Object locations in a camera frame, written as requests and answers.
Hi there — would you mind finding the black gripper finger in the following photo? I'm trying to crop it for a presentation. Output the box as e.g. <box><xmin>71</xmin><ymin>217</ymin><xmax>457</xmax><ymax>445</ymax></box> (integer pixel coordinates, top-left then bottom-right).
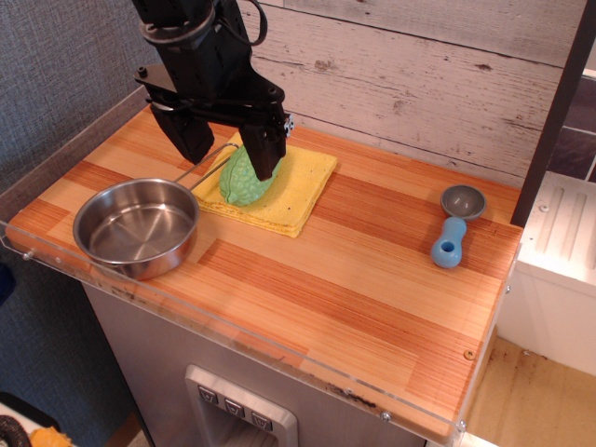
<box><xmin>150</xmin><ymin>105</ymin><xmax>214</xmax><ymax>164</ymax></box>
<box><xmin>239</xmin><ymin>124</ymin><xmax>286</xmax><ymax>181</ymax></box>

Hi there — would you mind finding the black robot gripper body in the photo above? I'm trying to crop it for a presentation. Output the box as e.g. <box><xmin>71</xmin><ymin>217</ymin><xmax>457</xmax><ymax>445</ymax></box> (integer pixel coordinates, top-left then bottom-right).
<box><xmin>134</xmin><ymin>1</ymin><xmax>294</xmax><ymax>138</ymax></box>

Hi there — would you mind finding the blue and grey toy spoon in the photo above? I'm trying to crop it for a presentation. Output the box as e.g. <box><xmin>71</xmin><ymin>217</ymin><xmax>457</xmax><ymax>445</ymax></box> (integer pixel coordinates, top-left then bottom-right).
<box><xmin>430</xmin><ymin>184</ymin><xmax>487</xmax><ymax>268</ymax></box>

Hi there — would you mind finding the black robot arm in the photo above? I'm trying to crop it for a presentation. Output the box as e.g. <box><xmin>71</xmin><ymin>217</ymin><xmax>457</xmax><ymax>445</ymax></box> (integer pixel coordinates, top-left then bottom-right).
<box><xmin>134</xmin><ymin>1</ymin><xmax>293</xmax><ymax>181</ymax></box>

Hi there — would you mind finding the yellow folded cloth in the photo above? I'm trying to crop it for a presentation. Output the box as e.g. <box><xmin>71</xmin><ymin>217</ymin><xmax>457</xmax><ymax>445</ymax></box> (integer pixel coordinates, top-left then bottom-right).
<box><xmin>192</xmin><ymin>134</ymin><xmax>338</xmax><ymax>237</ymax></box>

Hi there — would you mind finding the green bumpy toy gourd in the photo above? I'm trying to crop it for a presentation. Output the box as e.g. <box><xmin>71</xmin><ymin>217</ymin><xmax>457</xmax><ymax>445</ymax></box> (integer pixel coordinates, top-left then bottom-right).
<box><xmin>219</xmin><ymin>145</ymin><xmax>281</xmax><ymax>207</ymax></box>

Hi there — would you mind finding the silver toy cabinet with dispenser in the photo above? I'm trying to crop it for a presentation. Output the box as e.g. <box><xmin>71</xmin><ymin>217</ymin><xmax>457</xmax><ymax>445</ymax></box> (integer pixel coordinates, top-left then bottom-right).
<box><xmin>85</xmin><ymin>286</ymin><xmax>426</xmax><ymax>446</ymax></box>

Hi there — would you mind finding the yellow object at bottom left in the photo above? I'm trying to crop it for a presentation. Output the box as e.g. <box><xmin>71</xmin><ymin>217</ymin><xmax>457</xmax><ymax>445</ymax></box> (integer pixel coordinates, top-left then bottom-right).
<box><xmin>29</xmin><ymin>427</ymin><xmax>74</xmax><ymax>447</ymax></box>

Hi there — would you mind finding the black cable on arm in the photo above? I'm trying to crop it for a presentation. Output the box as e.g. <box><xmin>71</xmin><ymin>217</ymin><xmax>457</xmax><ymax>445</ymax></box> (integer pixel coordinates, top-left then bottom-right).
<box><xmin>237</xmin><ymin>0</ymin><xmax>269</xmax><ymax>47</ymax></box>

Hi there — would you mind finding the stainless steel pot with handle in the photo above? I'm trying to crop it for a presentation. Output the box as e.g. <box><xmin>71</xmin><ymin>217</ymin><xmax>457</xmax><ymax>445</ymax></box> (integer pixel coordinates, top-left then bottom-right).
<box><xmin>72</xmin><ymin>142</ymin><xmax>239</xmax><ymax>281</ymax></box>

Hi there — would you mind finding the dark right vertical post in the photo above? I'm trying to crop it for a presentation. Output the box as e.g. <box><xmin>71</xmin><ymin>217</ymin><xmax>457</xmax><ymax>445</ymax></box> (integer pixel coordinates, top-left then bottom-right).
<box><xmin>510</xmin><ymin>0</ymin><xmax>595</xmax><ymax>227</ymax></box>

